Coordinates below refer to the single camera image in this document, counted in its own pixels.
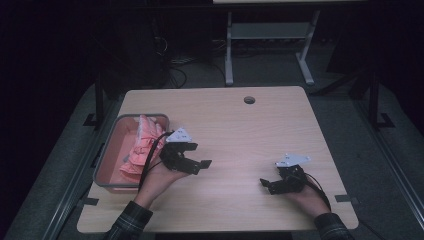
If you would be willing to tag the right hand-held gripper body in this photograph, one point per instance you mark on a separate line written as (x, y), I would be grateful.
(292, 180)

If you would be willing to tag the pink bin with grey rim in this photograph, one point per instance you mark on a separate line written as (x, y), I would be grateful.
(110, 150)

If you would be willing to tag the grey metal table frame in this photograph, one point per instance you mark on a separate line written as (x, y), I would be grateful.
(266, 30)

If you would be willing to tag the black metal stand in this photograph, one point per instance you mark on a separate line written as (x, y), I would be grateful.
(374, 100)
(99, 100)

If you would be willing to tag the grey tape strip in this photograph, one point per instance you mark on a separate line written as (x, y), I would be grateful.
(90, 201)
(346, 198)

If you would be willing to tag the person's right hand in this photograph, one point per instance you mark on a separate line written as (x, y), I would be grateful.
(310, 201)

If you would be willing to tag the pink padded ski glove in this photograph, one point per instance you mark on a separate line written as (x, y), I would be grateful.
(148, 131)

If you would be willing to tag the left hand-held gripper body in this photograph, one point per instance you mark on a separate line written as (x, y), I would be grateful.
(173, 160)

